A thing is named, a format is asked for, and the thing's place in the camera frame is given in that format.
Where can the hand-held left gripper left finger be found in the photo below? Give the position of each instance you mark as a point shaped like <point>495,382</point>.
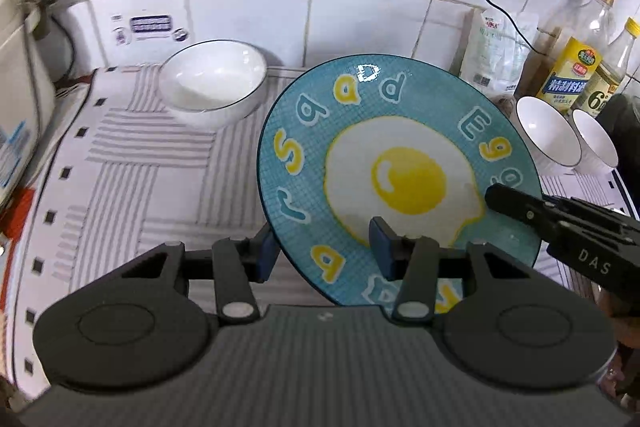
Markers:
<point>267,258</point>

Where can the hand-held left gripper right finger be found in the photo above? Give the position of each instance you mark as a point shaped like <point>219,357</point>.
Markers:
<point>380,248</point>

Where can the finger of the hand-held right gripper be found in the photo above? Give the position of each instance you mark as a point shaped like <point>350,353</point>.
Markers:
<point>585,203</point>
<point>515,204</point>

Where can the small white bowl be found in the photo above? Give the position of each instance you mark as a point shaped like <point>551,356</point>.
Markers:
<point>597,142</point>
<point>545,132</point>

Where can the blue fried egg plate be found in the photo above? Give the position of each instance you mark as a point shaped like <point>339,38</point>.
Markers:
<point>400,107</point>

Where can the large white bowl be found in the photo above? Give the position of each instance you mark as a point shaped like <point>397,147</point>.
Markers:
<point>210,77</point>

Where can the dark cooking pot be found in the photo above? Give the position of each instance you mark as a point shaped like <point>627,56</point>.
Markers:
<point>625,132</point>

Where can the yellow cap vinegar bottle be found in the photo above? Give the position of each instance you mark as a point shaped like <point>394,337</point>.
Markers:
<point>611,82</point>

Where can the yellow label oil bottle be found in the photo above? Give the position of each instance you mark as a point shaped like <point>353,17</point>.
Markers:
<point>570,72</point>

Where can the white salt bag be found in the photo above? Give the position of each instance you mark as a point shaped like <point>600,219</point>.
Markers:
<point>487,52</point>

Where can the striped table mat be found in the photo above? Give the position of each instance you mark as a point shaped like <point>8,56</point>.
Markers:
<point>125,187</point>

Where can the white appliance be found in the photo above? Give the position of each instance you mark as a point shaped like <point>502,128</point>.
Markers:
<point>20,82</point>

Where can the wall sticker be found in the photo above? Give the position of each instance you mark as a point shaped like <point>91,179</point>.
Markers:
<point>150,25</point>

